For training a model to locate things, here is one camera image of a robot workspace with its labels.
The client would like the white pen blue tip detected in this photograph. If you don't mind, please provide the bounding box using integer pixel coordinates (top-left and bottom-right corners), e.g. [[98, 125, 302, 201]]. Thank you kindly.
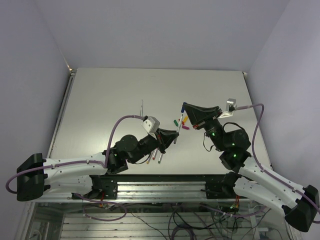
[[173, 113, 184, 144]]

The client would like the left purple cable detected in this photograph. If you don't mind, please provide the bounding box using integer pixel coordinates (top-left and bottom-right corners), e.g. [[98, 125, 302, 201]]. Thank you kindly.
[[5, 114, 148, 194]]

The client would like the purple pen cap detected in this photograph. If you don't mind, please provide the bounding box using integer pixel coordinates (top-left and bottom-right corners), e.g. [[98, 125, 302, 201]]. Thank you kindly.
[[182, 125, 190, 130]]

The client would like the white pen red end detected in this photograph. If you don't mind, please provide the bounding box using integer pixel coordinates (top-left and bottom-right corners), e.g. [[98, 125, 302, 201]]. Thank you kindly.
[[152, 148, 158, 160]]

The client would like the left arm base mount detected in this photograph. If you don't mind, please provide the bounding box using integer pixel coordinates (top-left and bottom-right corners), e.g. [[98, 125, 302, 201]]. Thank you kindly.
[[71, 174, 119, 200]]

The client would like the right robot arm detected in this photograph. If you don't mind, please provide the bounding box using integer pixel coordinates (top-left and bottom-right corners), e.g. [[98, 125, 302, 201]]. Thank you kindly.
[[181, 102, 320, 233]]

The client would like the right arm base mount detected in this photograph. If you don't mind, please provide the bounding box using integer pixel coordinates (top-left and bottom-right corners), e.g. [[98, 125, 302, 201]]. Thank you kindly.
[[200, 171, 241, 199]]

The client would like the white pen green end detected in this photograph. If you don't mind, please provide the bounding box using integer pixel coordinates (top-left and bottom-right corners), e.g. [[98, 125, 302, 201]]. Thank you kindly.
[[158, 153, 164, 164]]

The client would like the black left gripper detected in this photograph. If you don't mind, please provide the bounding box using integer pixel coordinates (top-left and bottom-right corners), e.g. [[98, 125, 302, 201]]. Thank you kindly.
[[129, 127, 179, 164]]

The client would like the aluminium frame rail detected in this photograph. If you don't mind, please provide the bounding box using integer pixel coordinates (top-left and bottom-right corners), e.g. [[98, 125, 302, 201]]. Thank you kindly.
[[27, 181, 276, 204]]

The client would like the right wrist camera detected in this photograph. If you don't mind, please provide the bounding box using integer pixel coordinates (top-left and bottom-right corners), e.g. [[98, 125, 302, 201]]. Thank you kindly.
[[219, 98, 237, 119]]

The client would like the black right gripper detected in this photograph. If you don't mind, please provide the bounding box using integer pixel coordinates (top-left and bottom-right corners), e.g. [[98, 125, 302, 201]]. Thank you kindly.
[[183, 103, 227, 152]]

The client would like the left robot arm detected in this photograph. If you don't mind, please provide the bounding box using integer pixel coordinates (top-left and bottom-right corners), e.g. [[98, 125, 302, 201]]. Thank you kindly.
[[16, 128, 179, 202]]

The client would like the blue pen cap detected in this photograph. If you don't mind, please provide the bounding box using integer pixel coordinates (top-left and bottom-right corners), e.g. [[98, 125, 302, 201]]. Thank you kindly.
[[180, 102, 187, 113]]

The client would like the white pen purple end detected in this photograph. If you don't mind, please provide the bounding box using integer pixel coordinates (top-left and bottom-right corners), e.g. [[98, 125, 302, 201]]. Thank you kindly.
[[140, 99, 144, 117]]

